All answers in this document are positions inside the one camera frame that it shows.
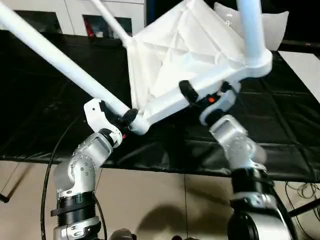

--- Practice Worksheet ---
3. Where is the white plastic table top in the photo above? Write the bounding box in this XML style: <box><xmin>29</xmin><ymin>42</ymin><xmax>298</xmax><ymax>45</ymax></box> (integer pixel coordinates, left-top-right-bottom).
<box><xmin>122</xmin><ymin>0</ymin><xmax>273</xmax><ymax>136</ymax></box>

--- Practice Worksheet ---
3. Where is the white plastic table leg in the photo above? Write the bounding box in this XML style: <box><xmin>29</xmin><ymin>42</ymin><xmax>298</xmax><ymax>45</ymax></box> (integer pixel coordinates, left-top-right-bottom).
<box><xmin>0</xmin><ymin>2</ymin><xmax>132</xmax><ymax>123</ymax></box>
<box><xmin>236</xmin><ymin>0</ymin><xmax>266</xmax><ymax>63</ymax></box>
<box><xmin>91</xmin><ymin>0</ymin><xmax>133</xmax><ymax>41</ymax></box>

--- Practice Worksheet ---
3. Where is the grey pillow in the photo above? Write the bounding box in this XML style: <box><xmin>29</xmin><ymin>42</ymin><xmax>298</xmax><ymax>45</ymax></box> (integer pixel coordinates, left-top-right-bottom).
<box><xmin>214</xmin><ymin>1</ymin><xmax>290</xmax><ymax>52</ymax></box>

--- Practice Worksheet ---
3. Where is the white flat panel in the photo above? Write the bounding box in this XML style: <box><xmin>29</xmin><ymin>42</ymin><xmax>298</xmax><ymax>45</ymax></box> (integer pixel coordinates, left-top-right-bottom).
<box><xmin>290</xmin><ymin>51</ymin><xmax>320</xmax><ymax>93</ymax></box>

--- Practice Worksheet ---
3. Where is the black left robot foot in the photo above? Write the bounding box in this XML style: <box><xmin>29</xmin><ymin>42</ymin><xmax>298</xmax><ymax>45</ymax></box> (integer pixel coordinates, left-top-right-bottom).
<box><xmin>109</xmin><ymin>229</ymin><xmax>138</xmax><ymax>240</ymax></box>

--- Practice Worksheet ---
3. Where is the white cabinet with glass doors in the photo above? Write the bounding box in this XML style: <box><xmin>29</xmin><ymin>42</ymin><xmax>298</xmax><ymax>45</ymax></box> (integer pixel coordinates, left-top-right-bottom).
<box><xmin>0</xmin><ymin>0</ymin><xmax>147</xmax><ymax>38</ymax></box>

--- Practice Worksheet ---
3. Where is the black stand leg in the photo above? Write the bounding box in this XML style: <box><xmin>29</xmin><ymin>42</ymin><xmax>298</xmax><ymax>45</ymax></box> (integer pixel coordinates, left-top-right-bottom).
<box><xmin>0</xmin><ymin>162</ymin><xmax>23</xmax><ymax>203</ymax></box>
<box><xmin>290</xmin><ymin>199</ymin><xmax>320</xmax><ymax>217</ymax></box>

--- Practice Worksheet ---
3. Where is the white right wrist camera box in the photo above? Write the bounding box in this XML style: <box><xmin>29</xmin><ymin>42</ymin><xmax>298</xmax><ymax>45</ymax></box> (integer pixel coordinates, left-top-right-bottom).
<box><xmin>200</xmin><ymin>82</ymin><xmax>242</xmax><ymax>127</ymax></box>

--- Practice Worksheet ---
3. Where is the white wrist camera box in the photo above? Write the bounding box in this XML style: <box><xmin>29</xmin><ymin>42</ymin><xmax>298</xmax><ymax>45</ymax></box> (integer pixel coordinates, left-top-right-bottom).
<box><xmin>200</xmin><ymin>82</ymin><xmax>242</xmax><ymax>127</ymax></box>
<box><xmin>83</xmin><ymin>98</ymin><xmax>124</xmax><ymax>147</ymax></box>

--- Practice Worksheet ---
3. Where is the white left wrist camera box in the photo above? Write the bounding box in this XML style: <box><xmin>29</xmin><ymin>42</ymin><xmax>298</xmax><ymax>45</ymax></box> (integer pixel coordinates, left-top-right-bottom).
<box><xmin>83</xmin><ymin>98</ymin><xmax>124</xmax><ymax>147</ymax></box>

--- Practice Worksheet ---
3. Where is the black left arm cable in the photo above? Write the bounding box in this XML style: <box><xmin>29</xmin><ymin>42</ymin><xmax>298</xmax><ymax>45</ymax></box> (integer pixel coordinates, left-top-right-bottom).
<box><xmin>39</xmin><ymin>117</ymin><xmax>108</xmax><ymax>240</ymax></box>

